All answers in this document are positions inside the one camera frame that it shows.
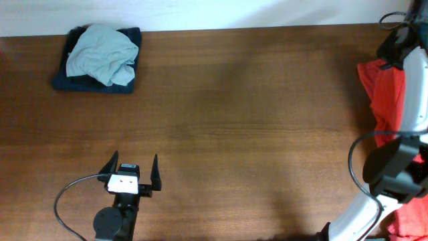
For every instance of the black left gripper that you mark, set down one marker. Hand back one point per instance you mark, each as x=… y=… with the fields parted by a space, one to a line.
x=146 y=190

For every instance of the red FRAM t-shirt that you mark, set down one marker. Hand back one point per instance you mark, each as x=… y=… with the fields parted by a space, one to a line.
x=386 y=90

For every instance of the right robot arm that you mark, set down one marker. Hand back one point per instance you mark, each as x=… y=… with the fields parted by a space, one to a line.
x=395 y=173

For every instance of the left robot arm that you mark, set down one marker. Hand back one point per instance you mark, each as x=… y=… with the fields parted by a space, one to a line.
x=118 y=221

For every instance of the folded dark navy garment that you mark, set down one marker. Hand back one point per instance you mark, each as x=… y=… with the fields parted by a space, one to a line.
x=83 y=83

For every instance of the light grey crumpled garment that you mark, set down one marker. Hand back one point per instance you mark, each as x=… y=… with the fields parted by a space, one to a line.
x=104 y=54

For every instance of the red soccer t-shirt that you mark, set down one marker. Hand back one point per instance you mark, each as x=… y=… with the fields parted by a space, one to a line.
x=410 y=223

